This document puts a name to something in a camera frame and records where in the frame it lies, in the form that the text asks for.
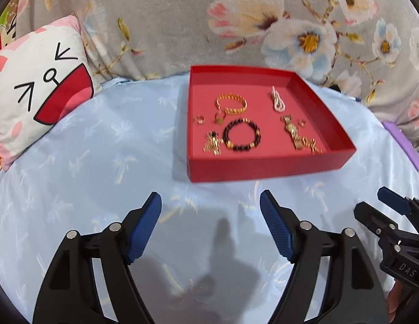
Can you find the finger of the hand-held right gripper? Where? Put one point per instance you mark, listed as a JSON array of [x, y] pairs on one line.
[[374, 217], [395, 200]]

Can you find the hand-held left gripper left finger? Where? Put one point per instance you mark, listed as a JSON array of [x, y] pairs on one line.
[[143, 226]]

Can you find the colourful printed cushion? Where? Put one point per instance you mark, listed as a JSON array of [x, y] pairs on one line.
[[3, 30]]

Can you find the person's right hand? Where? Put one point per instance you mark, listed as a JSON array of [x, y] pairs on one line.
[[395, 297]]

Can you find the gold wristwatch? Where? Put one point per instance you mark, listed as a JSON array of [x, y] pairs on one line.
[[291, 128]]

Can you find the purple flat object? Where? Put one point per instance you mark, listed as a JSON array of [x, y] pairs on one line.
[[405, 145]]

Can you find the white cat-face pillow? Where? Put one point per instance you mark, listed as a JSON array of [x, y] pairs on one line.
[[37, 84]]

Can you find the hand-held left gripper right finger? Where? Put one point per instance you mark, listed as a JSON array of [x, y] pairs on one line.
[[277, 226]]

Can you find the red cardboard box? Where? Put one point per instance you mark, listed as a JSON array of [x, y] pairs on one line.
[[263, 167]]

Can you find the grey floral blanket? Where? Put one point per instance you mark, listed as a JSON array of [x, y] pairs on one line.
[[169, 23]]

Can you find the light blue palm-print cloth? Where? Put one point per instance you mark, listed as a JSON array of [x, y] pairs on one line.
[[94, 162]]

